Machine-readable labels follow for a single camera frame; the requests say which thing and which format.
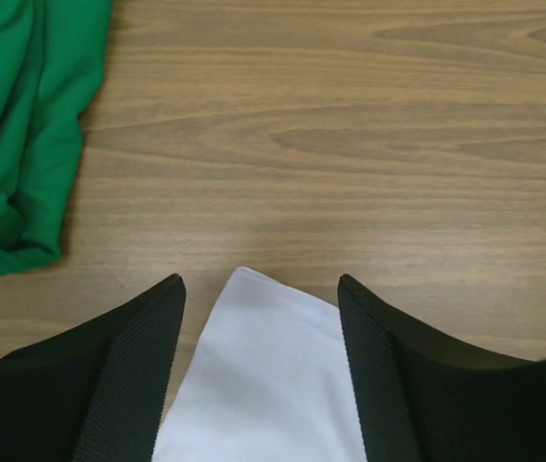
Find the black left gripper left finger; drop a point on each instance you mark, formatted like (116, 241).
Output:
(97, 391)

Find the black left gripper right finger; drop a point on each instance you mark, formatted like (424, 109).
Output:
(423, 395)

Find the white t-shirt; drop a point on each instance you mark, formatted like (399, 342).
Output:
(269, 381)

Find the folded green t-shirt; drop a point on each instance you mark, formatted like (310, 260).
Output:
(51, 65)

